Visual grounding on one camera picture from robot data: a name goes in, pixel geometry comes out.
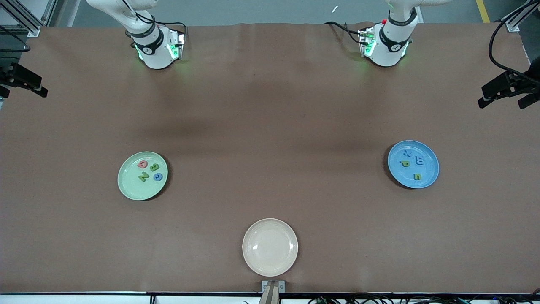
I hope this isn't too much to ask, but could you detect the black base cable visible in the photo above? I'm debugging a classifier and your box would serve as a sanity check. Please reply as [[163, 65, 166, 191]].
[[122, 0, 187, 43], [324, 21, 364, 45]]

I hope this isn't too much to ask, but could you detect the metal base connector bracket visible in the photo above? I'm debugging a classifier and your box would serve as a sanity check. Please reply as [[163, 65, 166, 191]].
[[358, 27, 377, 58], [167, 30, 186, 60]]

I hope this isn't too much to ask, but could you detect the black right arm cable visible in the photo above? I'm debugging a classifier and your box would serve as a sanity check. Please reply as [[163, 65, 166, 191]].
[[0, 25, 31, 53]]

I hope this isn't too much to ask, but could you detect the beige plate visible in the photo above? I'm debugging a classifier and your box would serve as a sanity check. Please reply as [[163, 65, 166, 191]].
[[242, 218, 299, 277]]

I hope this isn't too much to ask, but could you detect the blue plate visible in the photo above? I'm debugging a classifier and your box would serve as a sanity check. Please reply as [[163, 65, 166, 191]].
[[388, 140, 440, 189]]

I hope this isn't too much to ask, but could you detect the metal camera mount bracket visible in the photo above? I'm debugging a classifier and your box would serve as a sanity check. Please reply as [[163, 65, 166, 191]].
[[261, 280, 286, 304]]

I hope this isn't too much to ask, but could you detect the light green plate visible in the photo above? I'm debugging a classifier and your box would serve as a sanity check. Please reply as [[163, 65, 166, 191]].
[[118, 151, 168, 201]]

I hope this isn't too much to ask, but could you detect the aluminium frame extrusion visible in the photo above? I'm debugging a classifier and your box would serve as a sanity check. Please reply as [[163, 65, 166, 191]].
[[0, 0, 57, 38], [502, 0, 540, 32]]

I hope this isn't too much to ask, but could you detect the brown table cover mat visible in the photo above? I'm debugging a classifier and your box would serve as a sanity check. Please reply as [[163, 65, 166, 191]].
[[0, 22, 540, 294]]

